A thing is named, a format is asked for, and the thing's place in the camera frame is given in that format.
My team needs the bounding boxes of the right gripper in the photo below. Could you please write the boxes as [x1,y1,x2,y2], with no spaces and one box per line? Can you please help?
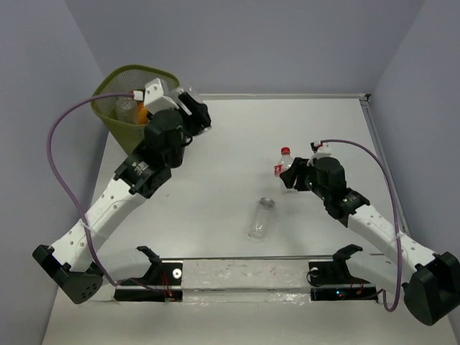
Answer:
[280,156,329,201]

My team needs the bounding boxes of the red cap plastic bottle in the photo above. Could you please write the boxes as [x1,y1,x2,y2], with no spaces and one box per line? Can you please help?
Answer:
[274,147,296,193]

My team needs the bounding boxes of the orange plastic bottle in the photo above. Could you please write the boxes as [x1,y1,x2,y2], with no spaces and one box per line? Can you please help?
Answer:
[137,102,149,125]

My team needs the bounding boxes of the tall clear plastic bottle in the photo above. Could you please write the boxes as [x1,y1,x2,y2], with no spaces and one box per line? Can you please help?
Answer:
[115,97,139,125]

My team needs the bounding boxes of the wide clear glass jar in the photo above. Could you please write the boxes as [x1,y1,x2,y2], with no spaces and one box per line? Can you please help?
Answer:
[168,86,203,109]

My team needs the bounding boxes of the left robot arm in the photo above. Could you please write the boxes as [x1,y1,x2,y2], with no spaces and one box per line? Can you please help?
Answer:
[32,88,211,304]

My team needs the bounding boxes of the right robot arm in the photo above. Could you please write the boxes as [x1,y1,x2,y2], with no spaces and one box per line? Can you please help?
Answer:
[280,157,459,326]

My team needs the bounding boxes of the green mesh waste bin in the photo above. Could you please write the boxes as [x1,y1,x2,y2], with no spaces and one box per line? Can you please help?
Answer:
[91,65,180,155]

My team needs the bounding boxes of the narrow clear glass jar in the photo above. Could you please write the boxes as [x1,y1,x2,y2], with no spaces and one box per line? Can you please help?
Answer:
[247,197,275,240]

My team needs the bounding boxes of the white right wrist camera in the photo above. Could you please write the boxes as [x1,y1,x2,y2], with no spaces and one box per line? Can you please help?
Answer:
[308,141,331,166]

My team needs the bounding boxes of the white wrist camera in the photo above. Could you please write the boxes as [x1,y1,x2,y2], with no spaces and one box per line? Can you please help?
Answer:
[308,141,331,166]
[143,78,178,114]

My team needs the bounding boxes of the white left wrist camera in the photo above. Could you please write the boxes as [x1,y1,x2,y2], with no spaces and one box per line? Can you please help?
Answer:
[143,78,178,114]

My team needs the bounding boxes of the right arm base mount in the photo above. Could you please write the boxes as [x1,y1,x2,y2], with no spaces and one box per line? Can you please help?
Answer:
[305,244,380,302]

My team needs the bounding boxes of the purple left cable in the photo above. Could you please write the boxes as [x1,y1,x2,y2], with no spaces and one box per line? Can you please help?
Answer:
[47,92,173,299]

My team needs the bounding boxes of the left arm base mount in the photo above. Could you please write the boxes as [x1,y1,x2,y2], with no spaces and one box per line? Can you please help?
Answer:
[114,246,183,303]

